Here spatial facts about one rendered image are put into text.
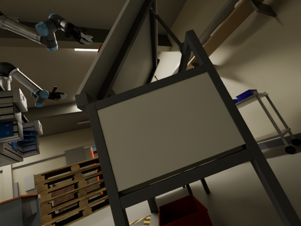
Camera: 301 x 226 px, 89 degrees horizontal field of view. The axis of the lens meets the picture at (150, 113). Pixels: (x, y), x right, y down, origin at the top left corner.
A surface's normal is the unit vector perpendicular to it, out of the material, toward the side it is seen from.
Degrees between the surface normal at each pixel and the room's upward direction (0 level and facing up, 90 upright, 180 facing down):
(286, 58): 90
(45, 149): 90
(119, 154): 90
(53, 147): 90
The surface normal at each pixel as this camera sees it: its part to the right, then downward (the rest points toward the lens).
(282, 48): -0.86, 0.17
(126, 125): -0.06, -0.29
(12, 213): 0.38, -0.41
